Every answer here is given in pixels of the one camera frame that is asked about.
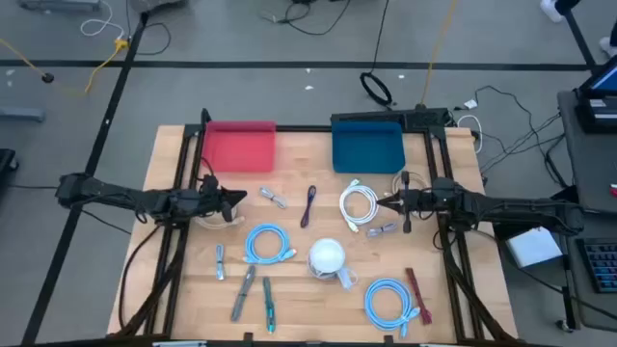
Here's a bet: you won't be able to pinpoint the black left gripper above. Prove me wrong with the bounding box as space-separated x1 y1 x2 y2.
197 174 249 224

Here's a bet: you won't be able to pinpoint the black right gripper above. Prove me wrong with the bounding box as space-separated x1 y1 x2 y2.
375 171 438 234

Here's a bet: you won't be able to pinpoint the short grey cable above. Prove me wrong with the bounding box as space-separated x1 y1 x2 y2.
365 221 400 238

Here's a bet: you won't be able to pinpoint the thin beige cable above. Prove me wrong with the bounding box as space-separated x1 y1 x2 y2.
390 171 431 194

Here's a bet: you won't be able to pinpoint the short silver white cable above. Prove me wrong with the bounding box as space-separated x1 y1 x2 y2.
258 186 289 210

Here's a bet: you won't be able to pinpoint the light blue cable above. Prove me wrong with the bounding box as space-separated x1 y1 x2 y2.
363 278 421 338
242 223 299 266

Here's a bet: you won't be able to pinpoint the short silver blue cable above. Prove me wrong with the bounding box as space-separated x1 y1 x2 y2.
215 243 227 281

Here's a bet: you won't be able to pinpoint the short purple cable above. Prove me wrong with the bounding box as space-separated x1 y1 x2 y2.
299 184 318 229

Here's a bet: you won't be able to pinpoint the long grey cable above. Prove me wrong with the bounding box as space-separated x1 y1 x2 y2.
229 264 257 323

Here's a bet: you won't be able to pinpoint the red cable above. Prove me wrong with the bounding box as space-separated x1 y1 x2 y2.
405 267 434 326

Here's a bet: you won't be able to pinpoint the teal cable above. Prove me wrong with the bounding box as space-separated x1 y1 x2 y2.
262 277 277 334

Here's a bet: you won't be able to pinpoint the red plastic tray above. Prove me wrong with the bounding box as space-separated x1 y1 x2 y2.
201 120 278 174

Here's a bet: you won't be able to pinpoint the blue plastic tray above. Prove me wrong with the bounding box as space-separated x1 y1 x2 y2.
331 120 407 174

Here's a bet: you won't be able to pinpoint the white round dome device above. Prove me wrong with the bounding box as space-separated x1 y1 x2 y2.
308 237 347 281

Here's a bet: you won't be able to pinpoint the white box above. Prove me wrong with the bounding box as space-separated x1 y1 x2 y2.
503 226 564 270

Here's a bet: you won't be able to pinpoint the grey floor object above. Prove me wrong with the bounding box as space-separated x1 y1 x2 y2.
128 0 187 13

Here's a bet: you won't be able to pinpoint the black keyboard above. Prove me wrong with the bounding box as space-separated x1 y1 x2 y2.
576 236 617 294

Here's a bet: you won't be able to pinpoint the black desktop device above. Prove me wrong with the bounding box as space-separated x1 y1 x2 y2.
573 89 617 135

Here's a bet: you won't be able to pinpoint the grey floor bar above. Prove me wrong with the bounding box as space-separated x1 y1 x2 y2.
0 106 47 122

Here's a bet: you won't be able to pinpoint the grey keyboard desk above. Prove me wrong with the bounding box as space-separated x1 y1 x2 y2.
558 209 617 334

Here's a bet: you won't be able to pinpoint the laptop screen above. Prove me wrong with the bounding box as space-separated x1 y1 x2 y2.
577 55 617 97

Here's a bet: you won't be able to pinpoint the grey floor equipment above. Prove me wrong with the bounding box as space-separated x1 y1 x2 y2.
18 0 102 12

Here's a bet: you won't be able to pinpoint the black aluminium table frame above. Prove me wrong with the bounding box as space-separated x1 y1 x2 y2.
115 108 520 346

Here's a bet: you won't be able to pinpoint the white looped cable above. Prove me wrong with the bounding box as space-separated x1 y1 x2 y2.
455 114 484 154

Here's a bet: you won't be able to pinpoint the black coiled floor cable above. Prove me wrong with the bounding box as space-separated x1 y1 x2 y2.
359 0 394 108

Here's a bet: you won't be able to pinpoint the black hanging arm cable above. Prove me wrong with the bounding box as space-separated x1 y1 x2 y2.
118 224 163 332

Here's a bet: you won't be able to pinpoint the orange floor cable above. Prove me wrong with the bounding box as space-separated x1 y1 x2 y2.
420 0 458 108

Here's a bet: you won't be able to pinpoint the black cable bundle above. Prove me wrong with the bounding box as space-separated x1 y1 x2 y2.
474 85 570 189

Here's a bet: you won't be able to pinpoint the black floor cable loop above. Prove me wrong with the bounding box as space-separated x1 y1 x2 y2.
137 21 173 56

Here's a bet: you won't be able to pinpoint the yellow floor cable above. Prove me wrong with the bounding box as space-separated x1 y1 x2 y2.
0 37 130 95

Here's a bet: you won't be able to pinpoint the black tangled floor cables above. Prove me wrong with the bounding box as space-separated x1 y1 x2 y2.
257 0 353 38

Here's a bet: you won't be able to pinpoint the white floor cable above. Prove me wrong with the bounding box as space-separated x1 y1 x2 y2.
79 0 125 40

